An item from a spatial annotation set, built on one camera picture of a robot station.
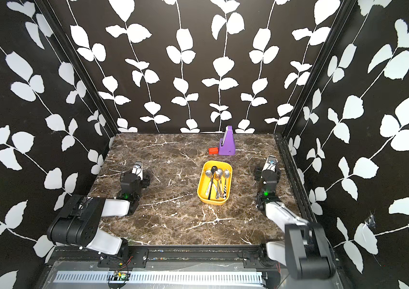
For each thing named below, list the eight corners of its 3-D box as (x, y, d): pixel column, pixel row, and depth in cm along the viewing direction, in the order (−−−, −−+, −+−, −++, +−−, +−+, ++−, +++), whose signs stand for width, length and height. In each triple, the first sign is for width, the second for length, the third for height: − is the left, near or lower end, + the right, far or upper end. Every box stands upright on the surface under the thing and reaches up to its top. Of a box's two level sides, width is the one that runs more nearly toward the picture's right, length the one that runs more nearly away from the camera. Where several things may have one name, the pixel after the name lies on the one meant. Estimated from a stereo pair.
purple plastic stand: (219, 155, 111) (220, 134, 97) (218, 146, 116) (220, 125, 102) (233, 155, 112) (237, 134, 97) (232, 146, 116) (235, 125, 102)
